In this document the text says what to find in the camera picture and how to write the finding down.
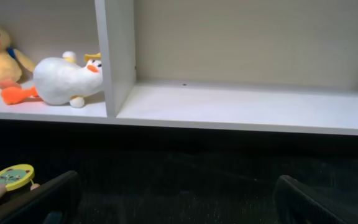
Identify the white shelf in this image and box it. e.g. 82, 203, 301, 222
0, 0, 358, 138

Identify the white plush duck yellow hat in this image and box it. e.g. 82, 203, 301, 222
1, 51, 104, 109

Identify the yellow wooden rattle drum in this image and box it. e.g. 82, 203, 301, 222
0, 164, 40, 215

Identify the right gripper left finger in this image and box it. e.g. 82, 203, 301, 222
0, 170, 82, 224

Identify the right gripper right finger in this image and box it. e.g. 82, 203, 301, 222
273, 174, 358, 224

